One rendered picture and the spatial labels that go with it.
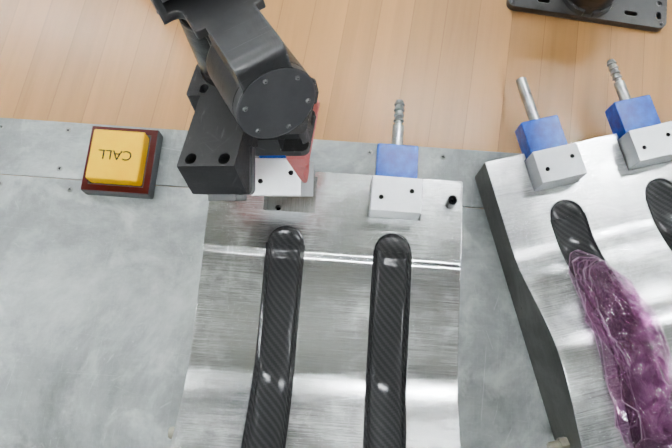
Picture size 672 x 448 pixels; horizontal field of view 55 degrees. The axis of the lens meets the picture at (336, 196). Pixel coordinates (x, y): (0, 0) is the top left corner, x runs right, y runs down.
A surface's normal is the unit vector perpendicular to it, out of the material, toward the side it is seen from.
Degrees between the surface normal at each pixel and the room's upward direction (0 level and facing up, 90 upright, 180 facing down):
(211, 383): 19
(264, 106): 68
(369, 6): 0
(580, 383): 11
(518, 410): 0
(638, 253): 25
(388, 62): 0
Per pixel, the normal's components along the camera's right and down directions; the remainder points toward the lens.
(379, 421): 0.11, -0.66
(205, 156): -0.16, -0.58
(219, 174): -0.12, 0.81
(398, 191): 0.00, -0.28
